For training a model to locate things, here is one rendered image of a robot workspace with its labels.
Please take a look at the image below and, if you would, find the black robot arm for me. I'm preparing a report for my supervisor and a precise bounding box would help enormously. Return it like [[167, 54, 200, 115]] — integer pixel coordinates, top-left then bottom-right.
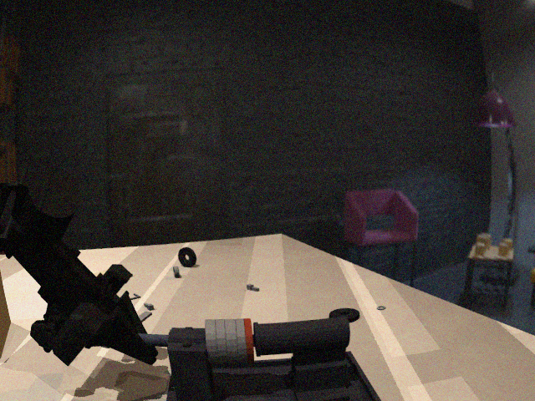
[[0, 167, 80, 353]]

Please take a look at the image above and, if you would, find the black ring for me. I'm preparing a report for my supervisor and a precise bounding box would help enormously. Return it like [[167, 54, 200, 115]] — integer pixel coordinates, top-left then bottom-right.
[[178, 247, 196, 267]]

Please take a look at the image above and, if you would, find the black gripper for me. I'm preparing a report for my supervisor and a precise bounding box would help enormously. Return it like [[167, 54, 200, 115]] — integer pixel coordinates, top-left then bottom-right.
[[35, 244, 158, 366]]

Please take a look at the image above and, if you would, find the red-brown ring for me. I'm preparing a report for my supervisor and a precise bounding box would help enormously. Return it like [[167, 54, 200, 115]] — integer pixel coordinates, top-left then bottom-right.
[[244, 318, 254, 363]]

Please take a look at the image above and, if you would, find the grey flat bar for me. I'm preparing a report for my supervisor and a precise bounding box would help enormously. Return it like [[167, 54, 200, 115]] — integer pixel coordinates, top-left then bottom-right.
[[102, 312, 152, 348]]

